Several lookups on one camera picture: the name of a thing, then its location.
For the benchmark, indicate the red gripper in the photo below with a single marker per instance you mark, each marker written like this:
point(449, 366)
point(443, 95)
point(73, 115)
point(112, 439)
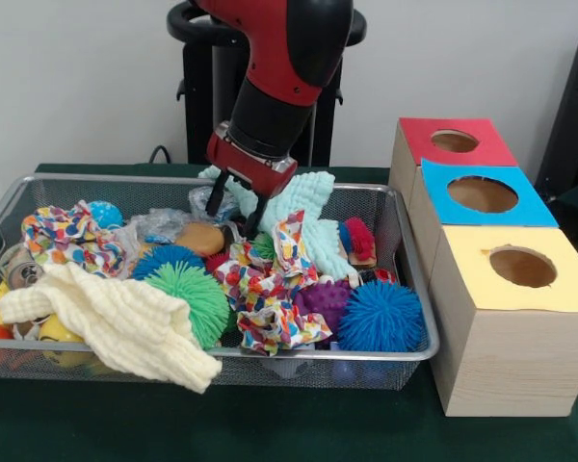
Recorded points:
point(250, 166)

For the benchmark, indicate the mint green cloth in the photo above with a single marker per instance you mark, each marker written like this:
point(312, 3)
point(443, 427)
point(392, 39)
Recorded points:
point(294, 207)

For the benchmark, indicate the crushed clear water bottle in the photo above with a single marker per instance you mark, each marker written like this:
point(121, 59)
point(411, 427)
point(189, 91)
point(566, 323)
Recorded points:
point(164, 223)

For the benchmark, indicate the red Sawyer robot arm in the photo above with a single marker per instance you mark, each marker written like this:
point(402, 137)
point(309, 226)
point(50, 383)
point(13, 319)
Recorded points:
point(289, 58)

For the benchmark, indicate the shallow clear mesh bin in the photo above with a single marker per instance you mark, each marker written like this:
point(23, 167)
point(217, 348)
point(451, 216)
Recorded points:
point(409, 250)

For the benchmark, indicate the wooden box with three holes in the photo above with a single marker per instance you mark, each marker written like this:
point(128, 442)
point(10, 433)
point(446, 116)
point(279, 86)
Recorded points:
point(511, 356)

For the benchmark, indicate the tan round bun toy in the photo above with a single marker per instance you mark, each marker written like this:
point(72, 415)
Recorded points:
point(202, 240)

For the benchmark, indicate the colourful patterned cloth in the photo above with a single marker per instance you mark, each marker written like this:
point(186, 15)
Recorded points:
point(72, 239)
point(270, 279)

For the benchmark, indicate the dark blue spiky ball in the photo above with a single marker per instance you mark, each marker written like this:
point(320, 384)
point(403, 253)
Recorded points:
point(166, 258)

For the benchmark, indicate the green spiky ball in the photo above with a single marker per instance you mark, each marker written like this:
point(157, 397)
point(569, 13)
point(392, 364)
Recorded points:
point(197, 298)

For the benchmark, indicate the red spiky toy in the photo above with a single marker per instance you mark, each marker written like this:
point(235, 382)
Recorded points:
point(359, 239)

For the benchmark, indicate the purple spiky ball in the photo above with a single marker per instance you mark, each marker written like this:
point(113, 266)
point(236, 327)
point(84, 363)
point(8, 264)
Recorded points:
point(326, 300)

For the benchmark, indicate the small blue globe ball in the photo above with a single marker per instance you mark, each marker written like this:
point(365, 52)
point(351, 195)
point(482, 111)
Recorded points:
point(104, 214)

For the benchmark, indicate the pale yellow cloth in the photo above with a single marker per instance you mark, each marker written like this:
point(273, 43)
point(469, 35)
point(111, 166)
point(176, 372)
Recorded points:
point(116, 318)

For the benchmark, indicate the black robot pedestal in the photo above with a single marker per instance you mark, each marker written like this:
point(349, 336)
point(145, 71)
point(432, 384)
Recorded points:
point(197, 87)

